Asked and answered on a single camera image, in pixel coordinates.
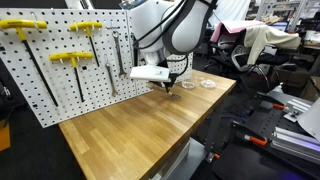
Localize clear plastic lid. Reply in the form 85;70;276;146
200;79;216;89

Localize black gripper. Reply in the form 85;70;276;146
156;73;178;93

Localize orange handled clamp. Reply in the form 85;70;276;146
231;121;268;146

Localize white metal pegboard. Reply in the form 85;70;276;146
0;8;194;129

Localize black office chair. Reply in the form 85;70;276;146
204;30;290;87

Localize large yellow T-handle hex key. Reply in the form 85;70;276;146
0;19;58;106

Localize beige jacket on chair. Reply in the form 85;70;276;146
244;25;301;65

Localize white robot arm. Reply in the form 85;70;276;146
128;0;218;92

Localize aluminium extrusion bars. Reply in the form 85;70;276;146
270;127;320;165

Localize long silver combination wrench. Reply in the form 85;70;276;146
112;30;127;78

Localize wooden handle hammer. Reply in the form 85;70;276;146
166;91;181;100

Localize lower yellow T-handle hex key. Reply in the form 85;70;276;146
49;52;93;101

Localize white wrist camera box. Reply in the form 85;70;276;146
129;65;170;82

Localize short silver combination wrench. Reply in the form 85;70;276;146
105;63;118;97

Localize upper yellow T-handle hex key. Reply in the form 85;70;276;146
69;21;102;66

